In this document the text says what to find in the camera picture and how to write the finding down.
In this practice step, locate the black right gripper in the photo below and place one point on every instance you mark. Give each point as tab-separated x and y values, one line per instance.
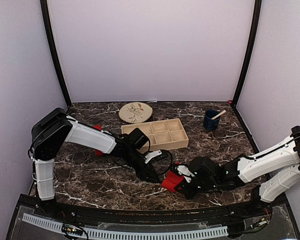
189	193

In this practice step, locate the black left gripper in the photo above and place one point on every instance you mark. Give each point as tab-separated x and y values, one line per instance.
146	171

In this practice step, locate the red sock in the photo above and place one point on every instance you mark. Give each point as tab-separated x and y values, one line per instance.
172	179

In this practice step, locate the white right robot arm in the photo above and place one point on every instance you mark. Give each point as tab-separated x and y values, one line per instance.
283	157

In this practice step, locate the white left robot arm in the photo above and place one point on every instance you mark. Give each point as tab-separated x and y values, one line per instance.
56	128

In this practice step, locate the red sock near left arm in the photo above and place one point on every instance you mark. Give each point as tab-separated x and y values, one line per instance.
97	150

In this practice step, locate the floral ceramic plate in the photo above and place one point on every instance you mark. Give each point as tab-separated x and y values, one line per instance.
135	112

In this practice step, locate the wooden compartment tray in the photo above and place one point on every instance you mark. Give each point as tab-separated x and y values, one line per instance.
163	134

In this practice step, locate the dark blue mug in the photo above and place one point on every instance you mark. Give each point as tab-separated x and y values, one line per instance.
209	123

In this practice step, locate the wooden stick in mug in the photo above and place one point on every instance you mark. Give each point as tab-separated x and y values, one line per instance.
219	114

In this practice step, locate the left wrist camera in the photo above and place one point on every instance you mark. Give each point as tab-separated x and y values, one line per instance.
156	155

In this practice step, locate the black front rail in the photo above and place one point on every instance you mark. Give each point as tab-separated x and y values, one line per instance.
213	215

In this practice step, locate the white slotted cable duct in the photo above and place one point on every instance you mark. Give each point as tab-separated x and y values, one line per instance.
100	234

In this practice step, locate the left black frame post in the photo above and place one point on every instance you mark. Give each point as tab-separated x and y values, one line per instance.
53	52

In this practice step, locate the black frame post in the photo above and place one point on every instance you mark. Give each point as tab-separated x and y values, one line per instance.
53	52
248	53

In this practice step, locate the right black frame post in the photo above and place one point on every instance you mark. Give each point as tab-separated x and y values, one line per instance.
248	53

